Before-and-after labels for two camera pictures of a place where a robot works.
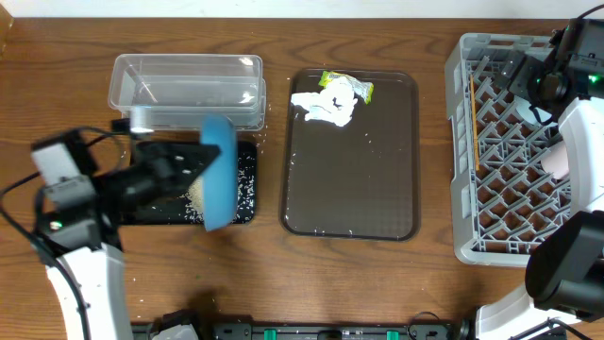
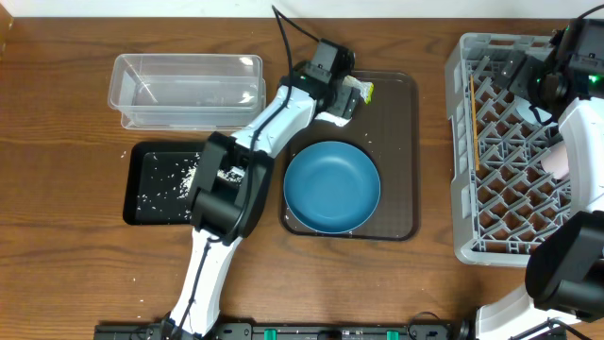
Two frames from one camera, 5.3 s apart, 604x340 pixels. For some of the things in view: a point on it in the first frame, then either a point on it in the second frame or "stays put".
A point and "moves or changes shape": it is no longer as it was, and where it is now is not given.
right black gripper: [529, 71] stays put
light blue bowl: [524, 110] stays put
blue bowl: [219, 152] moves or changes shape
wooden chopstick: [478, 161] stays put
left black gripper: [160, 177] to [347, 104]
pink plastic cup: [557, 162] stays put
